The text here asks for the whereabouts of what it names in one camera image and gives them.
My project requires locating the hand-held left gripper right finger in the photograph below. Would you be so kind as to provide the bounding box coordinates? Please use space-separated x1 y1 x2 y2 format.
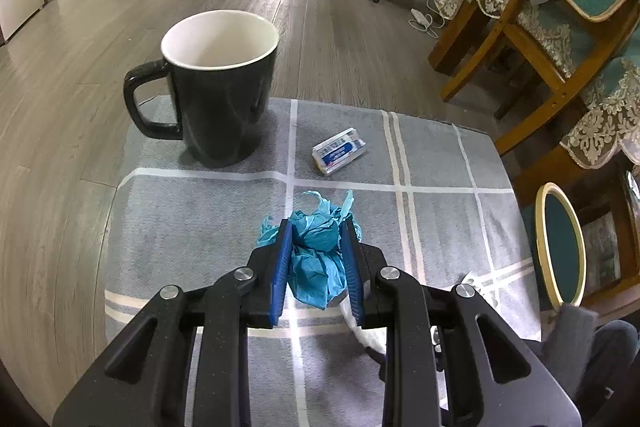
340 214 583 427

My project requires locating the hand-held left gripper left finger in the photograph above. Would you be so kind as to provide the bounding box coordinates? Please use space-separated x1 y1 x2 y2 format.
52 219 293 427

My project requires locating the blue paper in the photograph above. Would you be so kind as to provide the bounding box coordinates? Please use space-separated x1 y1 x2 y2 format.
255 189 363 310

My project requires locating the teal bin with cream rim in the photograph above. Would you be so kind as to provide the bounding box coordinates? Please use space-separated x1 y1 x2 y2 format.
535 182 587 308

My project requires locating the white crumpled tissue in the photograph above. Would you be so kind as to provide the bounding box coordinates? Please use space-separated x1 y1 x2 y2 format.
340 299 388 353

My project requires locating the grey checked mat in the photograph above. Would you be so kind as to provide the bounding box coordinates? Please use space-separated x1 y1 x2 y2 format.
102 97 543 427

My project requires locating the small blue and white box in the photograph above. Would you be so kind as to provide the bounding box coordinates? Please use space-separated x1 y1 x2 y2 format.
311 127 369 178

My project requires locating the black mug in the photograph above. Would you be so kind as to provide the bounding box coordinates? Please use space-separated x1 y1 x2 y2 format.
123 9 280 168

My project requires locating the wooden chair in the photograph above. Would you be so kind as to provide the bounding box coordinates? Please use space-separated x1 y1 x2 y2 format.
428 0 531 102
492 0 640 158

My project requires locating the person's dark grey clothing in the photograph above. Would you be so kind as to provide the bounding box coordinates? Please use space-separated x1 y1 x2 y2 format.
540 302 640 427

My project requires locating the white power strip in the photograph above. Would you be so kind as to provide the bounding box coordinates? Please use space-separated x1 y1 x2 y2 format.
409 7 451 32

